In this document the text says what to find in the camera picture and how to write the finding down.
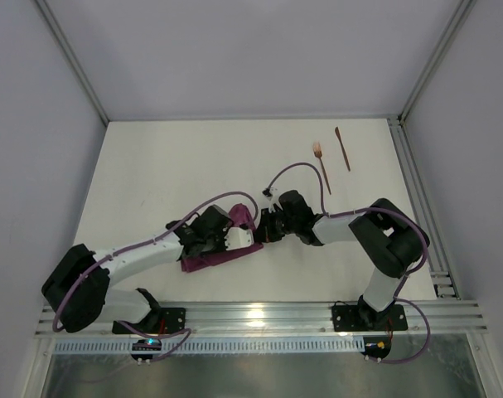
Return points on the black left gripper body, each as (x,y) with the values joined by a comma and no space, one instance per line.
(217,239)

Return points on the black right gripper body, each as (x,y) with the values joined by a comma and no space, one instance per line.
(266,226)

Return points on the purple satin napkin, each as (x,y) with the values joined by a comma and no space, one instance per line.
(241,216)

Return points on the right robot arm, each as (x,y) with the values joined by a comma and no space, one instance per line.
(395,245)

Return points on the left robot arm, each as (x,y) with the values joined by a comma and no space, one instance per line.
(77,287)

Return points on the copper fork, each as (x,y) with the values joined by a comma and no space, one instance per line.
(317,151)

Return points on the copper knife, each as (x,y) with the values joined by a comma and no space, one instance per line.
(343,149)

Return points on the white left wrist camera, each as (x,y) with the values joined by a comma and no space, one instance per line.
(238,238)

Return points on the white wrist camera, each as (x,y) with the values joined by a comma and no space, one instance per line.
(271,195)
(238,238)

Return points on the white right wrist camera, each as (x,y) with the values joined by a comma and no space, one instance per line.
(271,195)

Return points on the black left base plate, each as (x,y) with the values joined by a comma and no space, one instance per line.
(162,321)

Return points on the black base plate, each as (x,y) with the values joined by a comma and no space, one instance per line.
(360,317)
(162,321)

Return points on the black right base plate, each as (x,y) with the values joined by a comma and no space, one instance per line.
(360,317)

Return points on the slotted grey cable duct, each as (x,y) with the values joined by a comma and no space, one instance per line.
(211,345)

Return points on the aluminium right side rail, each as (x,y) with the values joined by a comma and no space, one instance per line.
(439,265)

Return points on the aluminium rail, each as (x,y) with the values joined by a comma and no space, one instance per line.
(439,265)
(305,319)

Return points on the aluminium front rail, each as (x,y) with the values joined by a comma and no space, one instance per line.
(305,319)

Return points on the aluminium left corner post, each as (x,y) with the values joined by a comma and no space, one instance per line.
(54,27)

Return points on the aluminium corner post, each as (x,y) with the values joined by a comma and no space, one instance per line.
(54,27)
(453,26)

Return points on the aluminium right corner post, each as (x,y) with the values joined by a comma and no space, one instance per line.
(453,26)

